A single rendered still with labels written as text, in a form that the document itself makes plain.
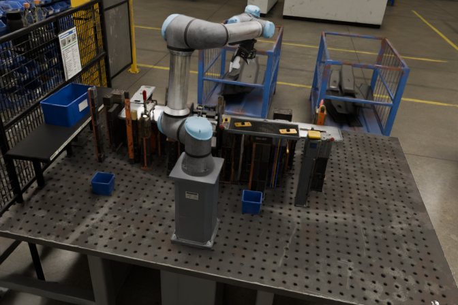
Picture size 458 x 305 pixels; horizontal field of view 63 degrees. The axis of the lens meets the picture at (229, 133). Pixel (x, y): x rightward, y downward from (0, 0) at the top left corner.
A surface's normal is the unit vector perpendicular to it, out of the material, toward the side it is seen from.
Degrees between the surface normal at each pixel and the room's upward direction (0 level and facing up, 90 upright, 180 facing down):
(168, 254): 0
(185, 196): 90
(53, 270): 0
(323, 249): 0
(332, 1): 90
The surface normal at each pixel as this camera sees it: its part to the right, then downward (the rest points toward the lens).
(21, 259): 0.06, -0.87
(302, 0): -0.18, 0.48
